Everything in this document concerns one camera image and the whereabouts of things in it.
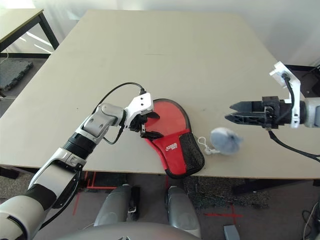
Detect grey robot right leg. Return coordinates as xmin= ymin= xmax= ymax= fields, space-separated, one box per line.
xmin=164 ymin=186 xmax=201 ymax=238

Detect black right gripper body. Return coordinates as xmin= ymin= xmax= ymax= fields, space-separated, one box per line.
xmin=261 ymin=95 xmax=293 ymax=130

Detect grey robot left leg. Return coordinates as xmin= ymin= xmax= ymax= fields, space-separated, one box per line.
xmin=94 ymin=183 xmax=140 ymax=227

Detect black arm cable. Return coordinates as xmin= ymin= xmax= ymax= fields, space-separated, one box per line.
xmin=267 ymin=71 xmax=320 ymax=163
xmin=96 ymin=82 xmax=147 ymax=145

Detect red floor tape cross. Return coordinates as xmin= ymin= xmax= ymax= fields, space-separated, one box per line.
xmin=203 ymin=203 xmax=244 ymax=225

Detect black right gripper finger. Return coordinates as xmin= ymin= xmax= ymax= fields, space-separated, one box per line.
xmin=229 ymin=100 xmax=263 ymax=113
xmin=224 ymin=112 xmax=266 ymax=125

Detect dark foam floor mat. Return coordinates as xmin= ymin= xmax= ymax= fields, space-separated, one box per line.
xmin=0 ymin=59 xmax=35 ymax=93

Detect grey robot leg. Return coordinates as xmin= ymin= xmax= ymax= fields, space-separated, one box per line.
xmin=164 ymin=186 xmax=201 ymax=238
xmin=94 ymin=183 xmax=140 ymax=227

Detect side table with black legs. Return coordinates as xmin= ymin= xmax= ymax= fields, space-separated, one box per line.
xmin=0 ymin=8 xmax=60 ymax=61

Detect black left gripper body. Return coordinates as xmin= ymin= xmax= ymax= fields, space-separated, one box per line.
xmin=129 ymin=113 xmax=148 ymax=133

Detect small grey floor box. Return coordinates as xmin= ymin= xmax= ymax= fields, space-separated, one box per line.
xmin=223 ymin=224 xmax=241 ymax=240

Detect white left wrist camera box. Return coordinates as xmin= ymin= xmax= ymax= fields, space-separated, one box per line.
xmin=122 ymin=92 xmax=154 ymax=131

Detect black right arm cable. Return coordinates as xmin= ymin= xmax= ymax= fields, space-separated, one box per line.
xmin=267 ymin=71 xmax=320 ymax=163

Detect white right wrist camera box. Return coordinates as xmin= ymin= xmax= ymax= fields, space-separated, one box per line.
xmin=269 ymin=61 xmax=307 ymax=129

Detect red black paddle case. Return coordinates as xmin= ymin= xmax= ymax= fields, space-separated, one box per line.
xmin=143 ymin=98 xmax=206 ymax=180

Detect grey robot torso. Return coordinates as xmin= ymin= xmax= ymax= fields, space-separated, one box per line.
xmin=32 ymin=221 xmax=201 ymax=240

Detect thin floor cables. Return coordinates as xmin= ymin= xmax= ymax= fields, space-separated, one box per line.
xmin=301 ymin=201 xmax=320 ymax=240

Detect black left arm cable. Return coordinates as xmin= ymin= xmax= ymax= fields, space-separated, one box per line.
xmin=96 ymin=82 xmax=147 ymax=145

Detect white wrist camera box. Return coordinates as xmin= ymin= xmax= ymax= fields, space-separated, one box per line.
xmin=122 ymin=92 xmax=154 ymax=131
xmin=269 ymin=61 xmax=307 ymax=129

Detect grey-blue plush keychain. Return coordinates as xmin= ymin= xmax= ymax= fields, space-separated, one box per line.
xmin=198 ymin=126 xmax=245 ymax=157

